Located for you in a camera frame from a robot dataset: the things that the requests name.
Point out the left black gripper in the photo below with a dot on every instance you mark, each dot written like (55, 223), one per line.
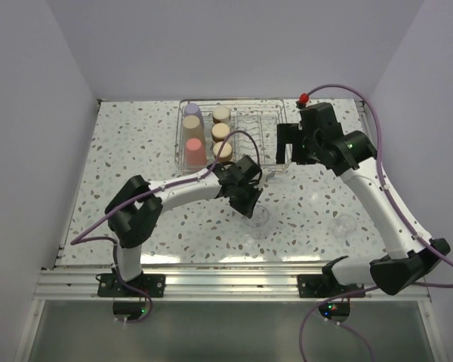
(247, 209)

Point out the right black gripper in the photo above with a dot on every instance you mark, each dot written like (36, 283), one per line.
(291, 133)

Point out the clear glass cup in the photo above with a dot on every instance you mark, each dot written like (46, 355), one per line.
(344, 225)
(258, 224)

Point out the steel cup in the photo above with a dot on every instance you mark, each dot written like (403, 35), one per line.
(223, 150)
(220, 132)
(221, 114)

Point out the red plastic cup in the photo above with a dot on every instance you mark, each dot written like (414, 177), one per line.
(195, 154)

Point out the beige plastic cup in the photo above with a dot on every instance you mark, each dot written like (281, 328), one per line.
(192, 129)

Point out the purple plastic cup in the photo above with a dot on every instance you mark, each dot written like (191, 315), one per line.
(192, 109)

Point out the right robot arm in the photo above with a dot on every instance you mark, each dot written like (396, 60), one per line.
(410, 254)

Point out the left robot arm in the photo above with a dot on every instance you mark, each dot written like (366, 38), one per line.
(136, 208)

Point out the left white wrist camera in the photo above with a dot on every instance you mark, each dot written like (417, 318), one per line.
(267, 175)

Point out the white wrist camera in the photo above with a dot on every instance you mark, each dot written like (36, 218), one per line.
(302, 101)
(267, 175)

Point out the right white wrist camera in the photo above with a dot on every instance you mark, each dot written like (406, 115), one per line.
(302, 101)

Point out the wire dish rack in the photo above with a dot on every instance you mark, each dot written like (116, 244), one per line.
(257, 116)

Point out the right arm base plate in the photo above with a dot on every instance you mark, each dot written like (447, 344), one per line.
(323, 286)

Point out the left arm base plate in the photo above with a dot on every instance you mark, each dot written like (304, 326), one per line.
(152, 285)

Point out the aluminium front rail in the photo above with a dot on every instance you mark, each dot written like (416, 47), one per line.
(232, 282)

